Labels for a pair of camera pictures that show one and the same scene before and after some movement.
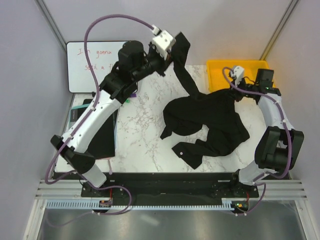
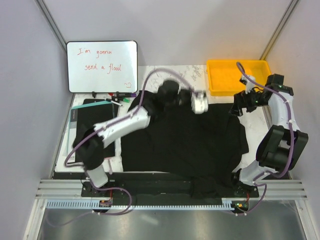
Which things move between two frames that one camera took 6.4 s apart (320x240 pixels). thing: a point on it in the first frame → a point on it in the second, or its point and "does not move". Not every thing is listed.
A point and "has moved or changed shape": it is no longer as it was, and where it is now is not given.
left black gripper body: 156,62 → 185,97
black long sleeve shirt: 216,112 has moved or changed shape
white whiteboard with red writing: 104,57 does not move
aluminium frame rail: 268,189 does not move
